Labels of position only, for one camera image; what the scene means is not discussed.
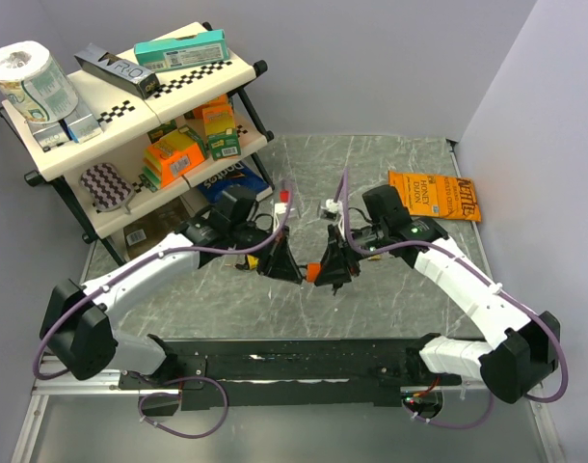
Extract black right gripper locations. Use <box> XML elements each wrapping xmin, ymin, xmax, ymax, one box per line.
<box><xmin>313</xmin><ymin>222</ymin><xmax>388</xmax><ymax>286</ymax></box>

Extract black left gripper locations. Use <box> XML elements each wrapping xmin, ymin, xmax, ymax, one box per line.
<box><xmin>228</xmin><ymin>221</ymin><xmax>303</xmax><ymax>283</ymax></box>

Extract orange padlock with keys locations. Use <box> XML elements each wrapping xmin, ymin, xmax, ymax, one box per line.
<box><xmin>299</xmin><ymin>262</ymin><xmax>321</xmax><ymax>283</ymax></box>

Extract yellow padlock with keys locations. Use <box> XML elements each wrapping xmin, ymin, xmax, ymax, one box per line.
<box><xmin>225</xmin><ymin>255</ymin><xmax>258</xmax><ymax>271</ymax></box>

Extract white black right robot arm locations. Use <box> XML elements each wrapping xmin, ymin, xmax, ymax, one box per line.
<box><xmin>310</xmin><ymin>185</ymin><xmax>568</xmax><ymax>403</ymax></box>

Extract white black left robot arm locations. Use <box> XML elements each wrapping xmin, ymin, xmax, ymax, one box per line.
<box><xmin>33</xmin><ymin>185</ymin><xmax>303</xmax><ymax>388</ymax></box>

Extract blue Doritos chip bag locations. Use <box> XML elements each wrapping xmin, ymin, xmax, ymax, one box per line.
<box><xmin>197</xmin><ymin>162</ymin><xmax>269</xmax><ymax>204</ymax></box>

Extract orange Kettle chip bag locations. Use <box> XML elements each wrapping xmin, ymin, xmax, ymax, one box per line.
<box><xmin>388</xmin><ymin>171</ymin><xmax>482</xmax><ymax>222</ymax></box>

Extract upright orange green box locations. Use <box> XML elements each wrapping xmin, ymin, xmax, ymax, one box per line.
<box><xmin>202</xmin><ymin>103</ymin><xmax>241</xmax><ymax>160</ymax></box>

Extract brown cardboard box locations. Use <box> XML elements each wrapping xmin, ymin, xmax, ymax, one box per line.
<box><xmin>123</xmin><ymin>198</ymin><xmax>190</xmax><ymax>259</ymax></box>

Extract orange green sponge pack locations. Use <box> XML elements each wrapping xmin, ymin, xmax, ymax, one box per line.
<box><xmin>143</xmin><ymin>125</ymin><xmax>207</xmax><ymax>189</ymax></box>

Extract cream three-tier shelf rack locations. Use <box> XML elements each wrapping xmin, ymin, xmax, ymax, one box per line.
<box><xmin>0</xmin><ymin>20</ymin><xmax>276</xmax><ymax>244</ymax></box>

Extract teal toothpaste box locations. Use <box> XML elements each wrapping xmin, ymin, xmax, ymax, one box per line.
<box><xmin>133</xmin><ymin>30</ymin><xmax>229</xmax><ymax>72</ymax></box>

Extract silver blue small box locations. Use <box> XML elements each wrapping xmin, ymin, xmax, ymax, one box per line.
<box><xmin>63</xmin><ymin>105</ymin><xmax>102</xmax><ymax>144</ymax></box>

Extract dark grey long box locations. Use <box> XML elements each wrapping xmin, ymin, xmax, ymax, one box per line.
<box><xmin>74</xmin><ymin>43</ymin><xmax>160</xmax><ymax>99</ymax></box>

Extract toilet paper roll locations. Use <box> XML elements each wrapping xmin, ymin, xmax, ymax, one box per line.
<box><xmin>0</xmin><ymin>41</ymin><xmax>79</xmax><ymax>124</ymax></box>

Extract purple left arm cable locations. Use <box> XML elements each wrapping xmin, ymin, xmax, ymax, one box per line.
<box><xmin>32</xmin><ymin>180</ymin><xmax>295</xmax><ymax>381</ymax></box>

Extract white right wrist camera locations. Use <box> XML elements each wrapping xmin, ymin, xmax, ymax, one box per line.
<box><xmin>317</xmin><ymin>199</ymin><xmax>345</xmax><ymax>237</ymax></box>

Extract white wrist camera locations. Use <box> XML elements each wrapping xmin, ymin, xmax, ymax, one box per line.
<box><xmin>317</xmin><ymin>199</ymin><xmax>345</xmax><ymax>237</ymax></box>
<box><xmin>272</xmin><ymin>189</ymin><xmax>301</xmax><ymax>229</ymax></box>

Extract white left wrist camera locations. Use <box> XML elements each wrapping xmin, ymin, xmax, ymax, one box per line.
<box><xmin>272</xmin><ymin>189</ymin><xmax>301</xmax><ymax>229</ymax></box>

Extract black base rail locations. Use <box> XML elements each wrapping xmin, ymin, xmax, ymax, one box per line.
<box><xmin>118</xmin><ymin>335</ymin><xmax>468</xmax><ymax>411</ymax></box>

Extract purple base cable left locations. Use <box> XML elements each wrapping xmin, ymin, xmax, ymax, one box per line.
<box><xmin>138</xmin><ymin>375</ymin><xmax>230</xmax><ymax>439</ymax></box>

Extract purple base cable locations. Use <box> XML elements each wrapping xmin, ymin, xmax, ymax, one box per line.
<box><xmin>138</xmin><ymin>375</ymin><xmax>230</xmax><ymax>439</ymax></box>
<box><xmin>404</xmin><ymin>395</ymin><xmax>495</xmax><ymax>431</ymax></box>

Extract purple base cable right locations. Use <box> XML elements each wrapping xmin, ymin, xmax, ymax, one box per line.
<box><xmin>404</xmin><ymin>395</ymin><xmax>495</xmax><ymax>431</ymax></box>

